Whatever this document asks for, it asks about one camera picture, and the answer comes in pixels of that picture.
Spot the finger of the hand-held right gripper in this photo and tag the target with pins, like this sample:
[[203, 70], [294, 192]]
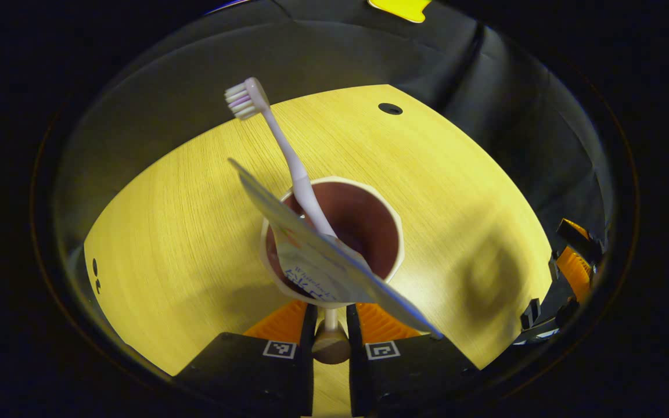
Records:
[[581, 244], [575, 273]]

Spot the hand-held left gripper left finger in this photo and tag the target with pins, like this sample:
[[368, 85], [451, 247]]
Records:
[[306, 371]]

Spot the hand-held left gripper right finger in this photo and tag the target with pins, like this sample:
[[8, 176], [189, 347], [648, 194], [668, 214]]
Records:
[[355, 371]]

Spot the white toothpaste tube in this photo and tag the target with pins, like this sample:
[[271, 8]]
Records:
[[323, 267]]

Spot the beige cup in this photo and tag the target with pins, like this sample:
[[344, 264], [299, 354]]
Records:
[[369, 220]]

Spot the white toothbrush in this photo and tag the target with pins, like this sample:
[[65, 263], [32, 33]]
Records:
[[297, 168]]

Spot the black backdrop cloth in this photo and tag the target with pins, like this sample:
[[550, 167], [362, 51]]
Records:
[[340, 52]]

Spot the black desk edge bracket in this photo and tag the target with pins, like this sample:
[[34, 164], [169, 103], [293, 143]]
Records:
[[553, 265], [531, 313]]

